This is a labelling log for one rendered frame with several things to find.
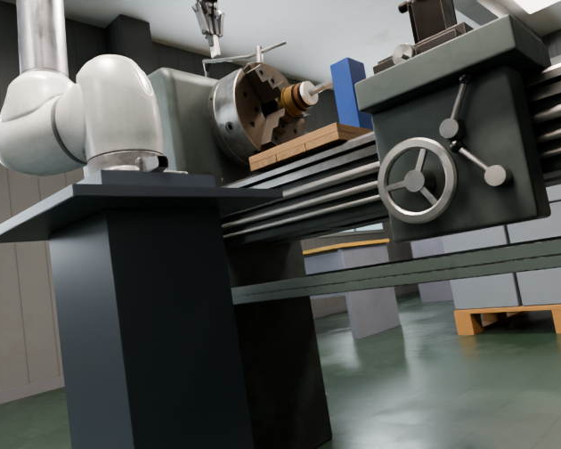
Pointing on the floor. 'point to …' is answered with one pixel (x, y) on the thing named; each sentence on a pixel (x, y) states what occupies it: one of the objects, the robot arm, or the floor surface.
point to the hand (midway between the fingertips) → (215, 46)
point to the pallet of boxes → (467, 288)
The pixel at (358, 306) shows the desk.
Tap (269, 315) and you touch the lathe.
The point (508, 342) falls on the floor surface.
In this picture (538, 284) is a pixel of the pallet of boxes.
